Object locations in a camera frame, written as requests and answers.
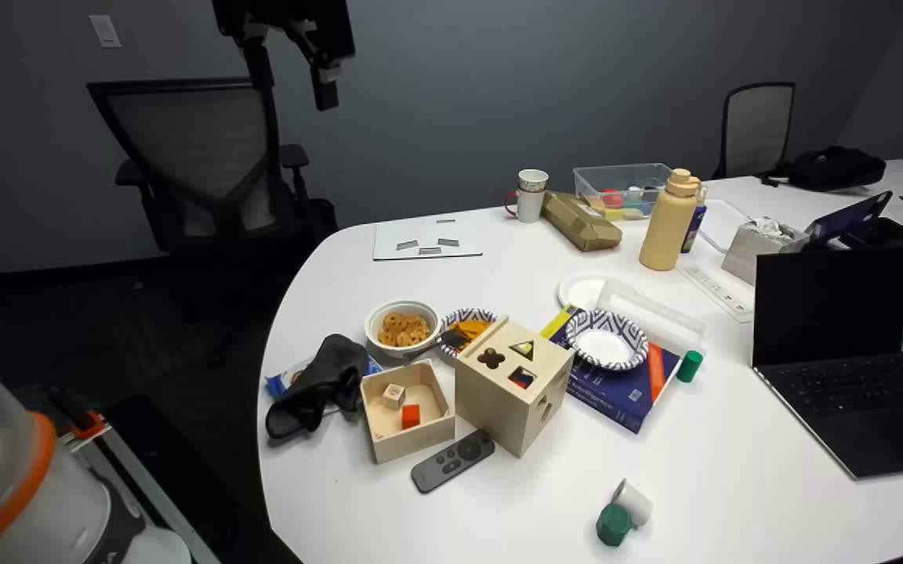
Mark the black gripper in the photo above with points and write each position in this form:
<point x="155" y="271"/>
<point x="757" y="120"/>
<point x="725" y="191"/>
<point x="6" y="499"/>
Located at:
<point x="331" y="32"/>

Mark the grey remote control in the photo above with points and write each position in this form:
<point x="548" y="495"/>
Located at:
<point x="453" y="463"/>

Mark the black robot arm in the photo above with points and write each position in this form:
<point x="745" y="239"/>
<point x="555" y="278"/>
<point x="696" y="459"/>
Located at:
<point x="265" y="12"/>

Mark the black mesh office chair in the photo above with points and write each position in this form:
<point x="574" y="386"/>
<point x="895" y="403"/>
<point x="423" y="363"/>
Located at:
<point x="202" y="157"/>

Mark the white flat board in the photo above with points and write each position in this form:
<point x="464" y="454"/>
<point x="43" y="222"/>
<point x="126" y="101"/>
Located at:
<point x="425" y="239"/>

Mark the white bowl with snacks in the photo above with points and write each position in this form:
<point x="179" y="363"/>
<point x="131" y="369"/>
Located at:
<point x="404" y="327"/>

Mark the small patterned bowl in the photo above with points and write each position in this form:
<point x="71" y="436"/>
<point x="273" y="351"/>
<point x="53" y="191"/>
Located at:
<point x="469" y="331"/>

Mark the black cloth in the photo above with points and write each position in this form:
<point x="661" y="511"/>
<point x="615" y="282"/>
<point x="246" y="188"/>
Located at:
<point x="316" y="383"/>

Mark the blue packet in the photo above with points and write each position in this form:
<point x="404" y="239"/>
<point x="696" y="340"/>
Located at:
<point x="276" y="383"/>

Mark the white cube block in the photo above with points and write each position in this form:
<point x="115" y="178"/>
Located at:
<point x="393" y="394"/>

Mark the clear plastic bin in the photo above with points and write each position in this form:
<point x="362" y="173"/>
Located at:
<point x="630" y="184"/>

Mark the small white plate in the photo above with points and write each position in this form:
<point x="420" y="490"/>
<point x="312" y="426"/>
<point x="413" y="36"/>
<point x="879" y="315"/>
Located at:
<point x="582" y="293"/>

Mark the yellow block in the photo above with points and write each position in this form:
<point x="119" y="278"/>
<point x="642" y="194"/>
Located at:
<point x="555" y="323"/>

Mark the red-orange block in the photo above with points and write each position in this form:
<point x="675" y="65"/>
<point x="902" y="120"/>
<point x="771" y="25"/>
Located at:
<point x="408" y="415"/>

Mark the open wooden tray box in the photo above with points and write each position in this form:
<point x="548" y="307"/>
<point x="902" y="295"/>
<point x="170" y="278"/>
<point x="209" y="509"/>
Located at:
<point x="385" y="433"/>

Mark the wooden shape sorter box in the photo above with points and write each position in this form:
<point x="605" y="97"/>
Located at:
<point x="515" y="403"/>

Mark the tan water bottle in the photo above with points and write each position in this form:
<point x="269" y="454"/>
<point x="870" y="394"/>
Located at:
<point x="669" y="222"/>

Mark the long clear plastic tray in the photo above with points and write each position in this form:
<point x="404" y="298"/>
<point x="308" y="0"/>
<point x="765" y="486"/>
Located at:
<point x="657" y="317"/>

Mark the dark blue book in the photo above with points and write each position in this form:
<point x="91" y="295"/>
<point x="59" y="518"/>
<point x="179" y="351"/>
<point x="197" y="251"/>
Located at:
<point x="620" y="396"/>

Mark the beige back office chair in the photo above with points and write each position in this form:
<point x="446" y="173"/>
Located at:
<point x="757" y="127"/>

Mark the clear plastic ruler case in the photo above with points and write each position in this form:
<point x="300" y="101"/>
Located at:
<point x="716" y="285"/>

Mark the small green cylinder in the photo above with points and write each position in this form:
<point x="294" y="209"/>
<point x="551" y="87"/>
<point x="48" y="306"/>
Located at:
<point x="690" y="363"/>

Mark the white box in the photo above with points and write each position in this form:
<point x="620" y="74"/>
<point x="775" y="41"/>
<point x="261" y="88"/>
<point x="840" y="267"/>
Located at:
<point x="757" y="251"/>

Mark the black bag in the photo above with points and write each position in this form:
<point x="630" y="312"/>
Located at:
<point x="835" y="166"/>

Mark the green and white cup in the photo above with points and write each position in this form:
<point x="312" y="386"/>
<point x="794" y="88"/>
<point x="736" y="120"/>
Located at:
<point x="621" y="514"/>

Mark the blue tablet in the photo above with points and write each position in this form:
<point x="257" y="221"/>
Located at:
<point x="849" y="221"/>

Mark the black laptop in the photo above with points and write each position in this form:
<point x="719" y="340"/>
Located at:
<point x="849" y="354"/>

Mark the white wall outlet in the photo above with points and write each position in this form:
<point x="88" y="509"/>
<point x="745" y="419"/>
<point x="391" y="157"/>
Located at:
<point x="106" y="29"/>

